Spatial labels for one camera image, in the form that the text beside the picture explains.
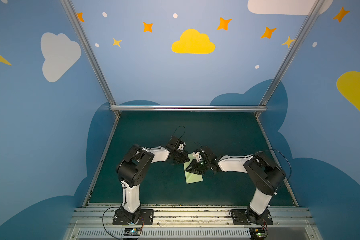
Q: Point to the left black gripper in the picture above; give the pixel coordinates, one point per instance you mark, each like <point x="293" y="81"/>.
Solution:
<point x="181" y="156"/>

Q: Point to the back horizontal aluminium bar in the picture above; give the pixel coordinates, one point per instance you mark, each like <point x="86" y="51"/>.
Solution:
<point x="246" y="109"/>

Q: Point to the left aluminium frame post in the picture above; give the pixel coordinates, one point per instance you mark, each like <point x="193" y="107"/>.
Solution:
<point x="79" y="30"/>

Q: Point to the right green controller board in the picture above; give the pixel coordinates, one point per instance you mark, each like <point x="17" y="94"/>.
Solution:
<point x="258" y="234"/>

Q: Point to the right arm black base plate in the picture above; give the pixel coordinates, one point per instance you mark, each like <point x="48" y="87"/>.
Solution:
<point x="246" y="217"/>

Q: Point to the aluminium front rail bed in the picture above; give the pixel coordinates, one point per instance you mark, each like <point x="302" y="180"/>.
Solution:
<point x="191" y="223"/>

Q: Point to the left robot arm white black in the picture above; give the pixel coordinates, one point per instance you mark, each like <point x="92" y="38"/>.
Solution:
<point x="134" y="167"/>

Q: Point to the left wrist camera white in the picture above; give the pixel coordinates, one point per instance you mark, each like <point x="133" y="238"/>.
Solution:
<point x="181" y="146"/>

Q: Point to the aluminium frame post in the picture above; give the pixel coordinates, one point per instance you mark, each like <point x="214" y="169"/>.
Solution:
<point x="293" y="50"/>
<point x="79" y="30"/>

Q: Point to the left green controller board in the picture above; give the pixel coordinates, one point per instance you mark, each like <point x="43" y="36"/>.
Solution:
<point x="131" y="232"/>

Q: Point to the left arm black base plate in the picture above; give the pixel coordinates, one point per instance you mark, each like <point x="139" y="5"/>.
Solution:
<point x="122" y="217"/>

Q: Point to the light green paper sheet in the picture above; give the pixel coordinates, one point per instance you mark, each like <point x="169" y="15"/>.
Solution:
<point x="191" y="178"/>

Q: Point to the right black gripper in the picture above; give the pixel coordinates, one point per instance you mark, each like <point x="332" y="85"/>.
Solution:
<point x="198" y="166"/>

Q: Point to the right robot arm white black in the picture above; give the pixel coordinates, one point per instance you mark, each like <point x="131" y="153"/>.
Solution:
<point x="264" y="172"/>

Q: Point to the green controller board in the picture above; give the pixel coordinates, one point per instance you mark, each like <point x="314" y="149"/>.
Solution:
<point x="258" y="234"/>
<point x="131" y="232"/>

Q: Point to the right aluminium frame post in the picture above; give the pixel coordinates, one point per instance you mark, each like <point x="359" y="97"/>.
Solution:
<point x="293" y="50"/>

